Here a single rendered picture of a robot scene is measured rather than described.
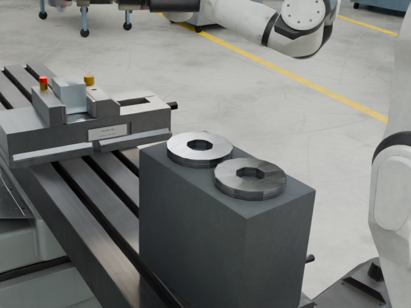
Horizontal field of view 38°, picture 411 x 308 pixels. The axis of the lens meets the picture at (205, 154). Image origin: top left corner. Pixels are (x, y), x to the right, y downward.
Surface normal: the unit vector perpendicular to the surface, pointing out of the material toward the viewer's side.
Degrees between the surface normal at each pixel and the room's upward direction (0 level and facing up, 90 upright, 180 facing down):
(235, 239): 90
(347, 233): 0
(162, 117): 90
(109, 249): 0
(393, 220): 90
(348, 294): 0
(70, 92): 90
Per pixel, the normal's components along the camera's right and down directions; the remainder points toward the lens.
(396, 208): -0.70, 0.29
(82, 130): 0.49, 0.40
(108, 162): 0.05, -0.90
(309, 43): 0.30, 0.90
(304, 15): -0.13, -0.29
